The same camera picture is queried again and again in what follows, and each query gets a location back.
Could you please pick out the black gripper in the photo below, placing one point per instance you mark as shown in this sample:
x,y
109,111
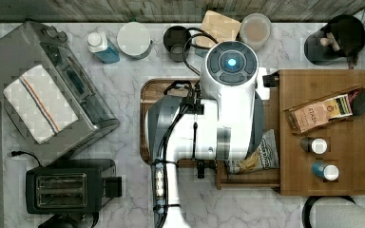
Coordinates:
x,y
271,80

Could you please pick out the wooden drawer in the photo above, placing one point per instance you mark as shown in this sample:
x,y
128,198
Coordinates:
x,y
264,178

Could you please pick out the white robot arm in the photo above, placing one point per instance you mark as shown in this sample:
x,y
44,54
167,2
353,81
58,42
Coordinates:
x,y
223,122

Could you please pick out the wooden tea caddy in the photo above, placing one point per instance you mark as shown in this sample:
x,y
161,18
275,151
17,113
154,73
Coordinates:
x,y
323,111

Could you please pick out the clear cereal jar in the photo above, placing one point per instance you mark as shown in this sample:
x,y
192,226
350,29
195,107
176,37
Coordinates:
x,y
255,30

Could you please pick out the wooden spoon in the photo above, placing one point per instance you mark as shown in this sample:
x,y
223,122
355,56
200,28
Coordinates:
x,y
330,40

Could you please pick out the chips bag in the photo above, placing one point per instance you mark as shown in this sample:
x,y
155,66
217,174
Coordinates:
x,y
265,157

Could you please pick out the black pepper shaker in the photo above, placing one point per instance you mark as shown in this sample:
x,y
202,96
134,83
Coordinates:
x,y
315,145

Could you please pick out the black utensil holder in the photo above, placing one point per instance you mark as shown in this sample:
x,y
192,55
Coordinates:
x,y
349,33

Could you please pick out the dark grey mug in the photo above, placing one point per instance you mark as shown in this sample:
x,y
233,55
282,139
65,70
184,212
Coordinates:
x,y
174,40

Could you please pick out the wooden cabinet box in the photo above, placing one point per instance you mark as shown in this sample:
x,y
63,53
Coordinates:
x,y
346,139

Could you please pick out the blue salt shaker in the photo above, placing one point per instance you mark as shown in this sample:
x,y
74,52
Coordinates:
x,y
326,171

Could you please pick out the wooden serving tray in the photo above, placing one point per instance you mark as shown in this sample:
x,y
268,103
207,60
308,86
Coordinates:
x,y
171,93

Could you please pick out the paper towel roll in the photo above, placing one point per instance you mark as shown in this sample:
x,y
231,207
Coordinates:
x,y
332,212

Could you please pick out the blue water bottle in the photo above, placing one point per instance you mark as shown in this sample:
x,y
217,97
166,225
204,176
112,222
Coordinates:
x,y
102,47

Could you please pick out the black toaster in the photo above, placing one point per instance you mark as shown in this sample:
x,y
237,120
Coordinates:
x,y
72,186

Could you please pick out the striped white dish towel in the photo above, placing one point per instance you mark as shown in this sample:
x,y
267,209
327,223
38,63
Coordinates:
x,y
40,104

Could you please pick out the silver toaster oven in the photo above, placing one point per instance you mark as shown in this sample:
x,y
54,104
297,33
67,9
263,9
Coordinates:
x,y
33,44

